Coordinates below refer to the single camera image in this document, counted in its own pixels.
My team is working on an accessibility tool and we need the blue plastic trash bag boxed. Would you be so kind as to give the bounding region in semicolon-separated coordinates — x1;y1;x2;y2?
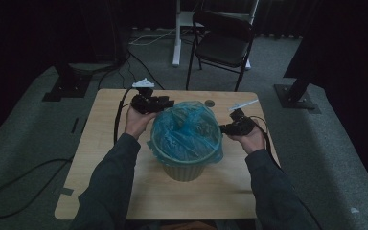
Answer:
147;101;224;167

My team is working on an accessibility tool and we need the right hand-held gripper black cable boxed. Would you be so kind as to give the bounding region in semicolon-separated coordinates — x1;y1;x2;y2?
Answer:
248;115;282;168

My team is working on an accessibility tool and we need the black cable loop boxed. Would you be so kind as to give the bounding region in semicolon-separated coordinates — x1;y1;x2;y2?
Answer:
0;156;75;219

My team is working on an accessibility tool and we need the person's left hand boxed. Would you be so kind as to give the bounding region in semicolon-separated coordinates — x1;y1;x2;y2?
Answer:
124;108;158;139

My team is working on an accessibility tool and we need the hand-held gripper black cable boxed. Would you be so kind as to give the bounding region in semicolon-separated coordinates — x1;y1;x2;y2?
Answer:
113;87;136;145
248;115;282;168

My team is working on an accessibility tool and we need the black folding chair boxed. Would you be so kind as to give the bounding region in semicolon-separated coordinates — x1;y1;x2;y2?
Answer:
186;10;257;93

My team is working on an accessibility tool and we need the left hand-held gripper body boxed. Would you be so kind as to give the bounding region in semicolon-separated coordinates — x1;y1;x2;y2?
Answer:
130;77;171;115

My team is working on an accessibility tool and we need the green plastic trash bin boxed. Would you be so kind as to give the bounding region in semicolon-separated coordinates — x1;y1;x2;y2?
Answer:
161;156;217;183

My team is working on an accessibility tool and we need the black cloth screen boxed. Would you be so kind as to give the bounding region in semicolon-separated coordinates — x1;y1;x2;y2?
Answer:
0;0;128;151
283;0;368;202

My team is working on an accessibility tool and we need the bundle of black cables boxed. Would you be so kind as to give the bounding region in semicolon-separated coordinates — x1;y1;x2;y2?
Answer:
97;47;166;90

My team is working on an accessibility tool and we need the dark curtain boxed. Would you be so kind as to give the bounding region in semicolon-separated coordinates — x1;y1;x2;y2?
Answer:
185;0;305;39

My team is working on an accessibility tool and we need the black metal stand base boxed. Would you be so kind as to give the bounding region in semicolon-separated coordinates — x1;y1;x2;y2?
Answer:
273;76;322;115
42;63;93;103

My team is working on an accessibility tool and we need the person's right hand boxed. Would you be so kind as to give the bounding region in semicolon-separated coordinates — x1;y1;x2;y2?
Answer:
229;126;266;155

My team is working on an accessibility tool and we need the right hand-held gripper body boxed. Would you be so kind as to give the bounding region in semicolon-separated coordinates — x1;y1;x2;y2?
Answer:
228;99;260;136

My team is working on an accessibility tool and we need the left hand-held gripper black cable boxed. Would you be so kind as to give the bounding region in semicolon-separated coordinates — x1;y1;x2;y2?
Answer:
113;87;136;145

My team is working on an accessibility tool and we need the white cable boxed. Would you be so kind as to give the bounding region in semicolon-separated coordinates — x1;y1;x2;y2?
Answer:
128;28;194;47

